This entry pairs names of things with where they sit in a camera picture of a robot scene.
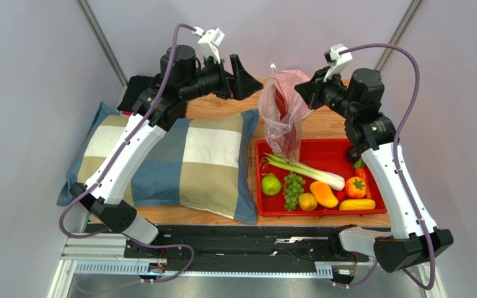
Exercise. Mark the green toy grapes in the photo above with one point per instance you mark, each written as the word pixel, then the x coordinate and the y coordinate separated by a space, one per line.
pixel 293 188

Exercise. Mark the pink bucket hat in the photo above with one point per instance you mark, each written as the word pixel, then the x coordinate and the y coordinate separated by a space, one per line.
pixel 306 112

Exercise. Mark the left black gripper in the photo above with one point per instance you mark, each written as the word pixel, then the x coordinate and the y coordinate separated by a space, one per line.
pixel 240 83

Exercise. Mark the yellow toy banana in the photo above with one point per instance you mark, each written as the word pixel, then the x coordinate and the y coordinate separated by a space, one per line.
pixel 357 204

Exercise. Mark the clear zip top bag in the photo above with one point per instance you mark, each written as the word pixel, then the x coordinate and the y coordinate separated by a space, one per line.
pixel 266 104

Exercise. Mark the dark purple toy fruit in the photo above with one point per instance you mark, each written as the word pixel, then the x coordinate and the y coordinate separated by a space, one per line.
pixel 353 155

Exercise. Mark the orange toy tomato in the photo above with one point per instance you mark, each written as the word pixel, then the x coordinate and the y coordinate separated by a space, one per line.
pixel 356 187

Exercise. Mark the black folded cloth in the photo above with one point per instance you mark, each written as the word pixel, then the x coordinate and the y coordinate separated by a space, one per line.
pixel 136 86

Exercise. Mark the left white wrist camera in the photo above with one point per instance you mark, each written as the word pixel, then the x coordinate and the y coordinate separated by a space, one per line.
pixel 209 42

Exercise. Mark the red toy lobster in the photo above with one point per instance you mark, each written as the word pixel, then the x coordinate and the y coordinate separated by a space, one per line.
pixel 286 139

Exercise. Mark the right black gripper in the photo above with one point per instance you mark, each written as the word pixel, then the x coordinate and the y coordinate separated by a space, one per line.
pixel 317 87

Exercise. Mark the orange toy mango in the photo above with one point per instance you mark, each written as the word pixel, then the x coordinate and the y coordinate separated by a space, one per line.
pixel 323 194

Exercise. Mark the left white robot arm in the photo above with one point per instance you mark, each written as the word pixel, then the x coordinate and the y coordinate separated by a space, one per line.
pixel 182 78

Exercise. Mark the toy celery stalk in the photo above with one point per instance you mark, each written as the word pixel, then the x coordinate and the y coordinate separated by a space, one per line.
pixel 333 180

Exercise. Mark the plaid patchwork pillow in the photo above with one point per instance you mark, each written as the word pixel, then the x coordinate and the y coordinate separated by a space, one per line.
pixel 201 164

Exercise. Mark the yellow toy lemon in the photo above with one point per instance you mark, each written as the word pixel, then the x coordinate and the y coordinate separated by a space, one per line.
pixel 307 202

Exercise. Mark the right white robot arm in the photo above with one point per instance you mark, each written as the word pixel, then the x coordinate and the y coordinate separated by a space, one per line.
pixel 414 238

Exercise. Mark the toy carrot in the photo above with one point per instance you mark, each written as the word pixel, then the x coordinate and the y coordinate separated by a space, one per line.
pixel 361 172

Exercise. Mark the green toy apple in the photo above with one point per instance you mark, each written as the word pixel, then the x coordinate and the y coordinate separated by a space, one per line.
pixel 270 185

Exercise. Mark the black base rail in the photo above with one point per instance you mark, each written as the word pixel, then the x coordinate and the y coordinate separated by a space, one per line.
pixel 219 251

